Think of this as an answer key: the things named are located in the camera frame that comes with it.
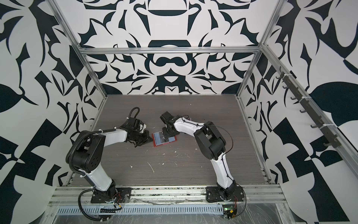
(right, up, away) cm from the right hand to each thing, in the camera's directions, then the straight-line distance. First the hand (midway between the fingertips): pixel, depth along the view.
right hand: (167, 132), depth 97 cm
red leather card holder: (-5, -4, -3) cm, 7 cm away
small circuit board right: (+33, -35, -26) cm, 55 cm away
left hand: (-10, -3, -2) cm, 10 cm away
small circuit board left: (-29, -36, -24) cm, 52 cm away
